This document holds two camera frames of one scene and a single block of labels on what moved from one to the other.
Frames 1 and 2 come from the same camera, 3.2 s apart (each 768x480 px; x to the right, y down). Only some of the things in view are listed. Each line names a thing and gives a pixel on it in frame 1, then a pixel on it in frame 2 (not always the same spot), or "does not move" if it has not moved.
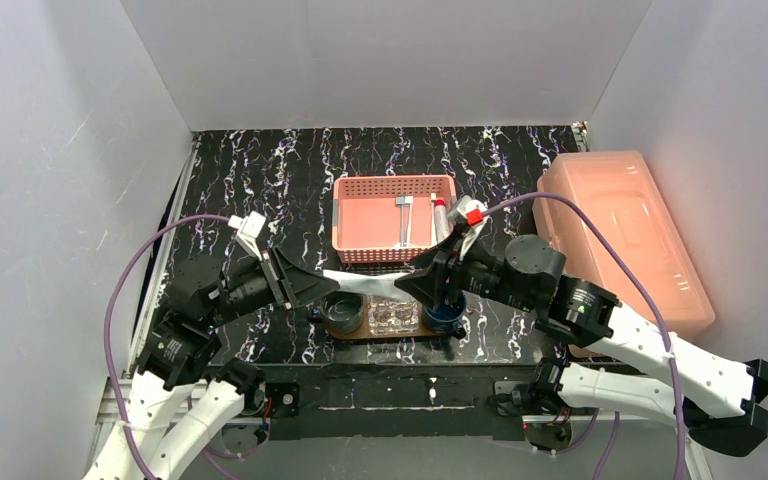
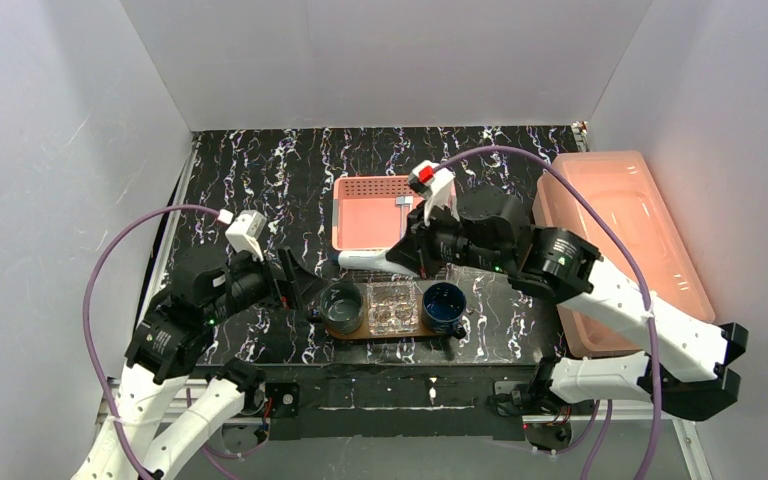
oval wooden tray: [363, 333] does not move
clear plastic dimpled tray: [390, 315] does not move
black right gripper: [451, 269] → [420, 241]
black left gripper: [277, 278] does not move
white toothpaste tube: [369, 283] → [371, 260]
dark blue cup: [443, 310] does not move
